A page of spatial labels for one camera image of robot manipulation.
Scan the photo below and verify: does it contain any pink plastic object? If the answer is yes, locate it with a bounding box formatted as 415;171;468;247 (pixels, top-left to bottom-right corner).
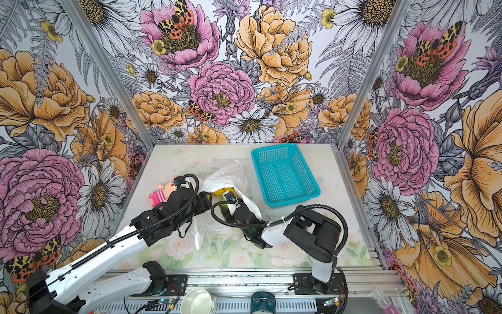
370;288;400;314

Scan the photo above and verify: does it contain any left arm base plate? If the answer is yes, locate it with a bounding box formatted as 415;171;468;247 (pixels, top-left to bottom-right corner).
156;274;188;297

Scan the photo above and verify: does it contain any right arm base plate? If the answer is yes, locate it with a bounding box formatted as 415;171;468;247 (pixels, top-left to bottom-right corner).
293;272;347;295

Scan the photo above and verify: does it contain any green fruit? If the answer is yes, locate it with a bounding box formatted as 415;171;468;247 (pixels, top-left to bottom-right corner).
218;201;230;215

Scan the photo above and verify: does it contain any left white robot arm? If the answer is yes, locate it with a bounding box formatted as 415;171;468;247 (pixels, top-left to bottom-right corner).
24;174;213;313

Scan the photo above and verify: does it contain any yellow fruit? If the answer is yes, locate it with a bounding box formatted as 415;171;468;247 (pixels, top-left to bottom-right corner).
213;188;238;200

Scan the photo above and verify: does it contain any right black corrugated cable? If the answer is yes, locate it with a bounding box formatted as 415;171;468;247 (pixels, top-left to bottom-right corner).
210;201;349;272

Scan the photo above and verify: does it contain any teal plastic basket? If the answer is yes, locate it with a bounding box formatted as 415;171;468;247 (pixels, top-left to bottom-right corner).
251;143;321;208

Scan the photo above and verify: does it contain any aluminium front rail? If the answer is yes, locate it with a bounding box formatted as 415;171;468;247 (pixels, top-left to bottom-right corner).
70;269;401;301

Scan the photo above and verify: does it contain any white plastic bag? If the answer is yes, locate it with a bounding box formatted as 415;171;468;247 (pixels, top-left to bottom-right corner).
190;159;263;250

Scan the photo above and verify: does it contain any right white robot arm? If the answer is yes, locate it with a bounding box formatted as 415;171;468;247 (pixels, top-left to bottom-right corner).
210;191;349;294

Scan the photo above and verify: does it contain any white round cup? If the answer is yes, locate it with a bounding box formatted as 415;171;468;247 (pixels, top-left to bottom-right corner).
180;289;216;314

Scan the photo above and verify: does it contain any cartoon boy doll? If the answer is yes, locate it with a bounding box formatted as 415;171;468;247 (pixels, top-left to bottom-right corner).
149;177;176;208

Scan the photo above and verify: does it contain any dark green round container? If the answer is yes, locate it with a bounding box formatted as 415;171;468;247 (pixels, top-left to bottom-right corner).
250;292;277;314

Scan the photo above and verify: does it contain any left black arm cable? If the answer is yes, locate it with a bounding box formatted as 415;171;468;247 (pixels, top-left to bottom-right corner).
23;173;201;299

